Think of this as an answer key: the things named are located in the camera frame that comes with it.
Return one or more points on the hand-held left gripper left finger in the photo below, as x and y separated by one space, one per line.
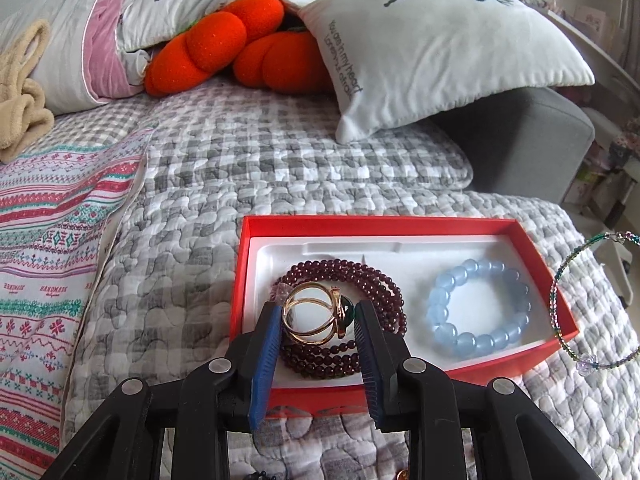
264 360

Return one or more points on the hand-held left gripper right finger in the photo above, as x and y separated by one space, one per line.
367 360

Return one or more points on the red jewelry box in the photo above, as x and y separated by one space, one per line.
400 305

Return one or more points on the grey checked sofa cover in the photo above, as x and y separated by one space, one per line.
280 160

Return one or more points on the striped patterned blanket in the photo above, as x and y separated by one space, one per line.
45 270

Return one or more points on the grey sofa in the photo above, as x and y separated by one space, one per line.
530 140

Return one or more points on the orange plush toy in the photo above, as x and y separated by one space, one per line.
235 45

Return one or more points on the white deer print pillow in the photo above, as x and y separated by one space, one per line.
440 45

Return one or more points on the beige plush towel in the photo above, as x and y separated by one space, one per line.
20 105

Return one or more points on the white and pink quilt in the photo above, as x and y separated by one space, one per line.
100 25

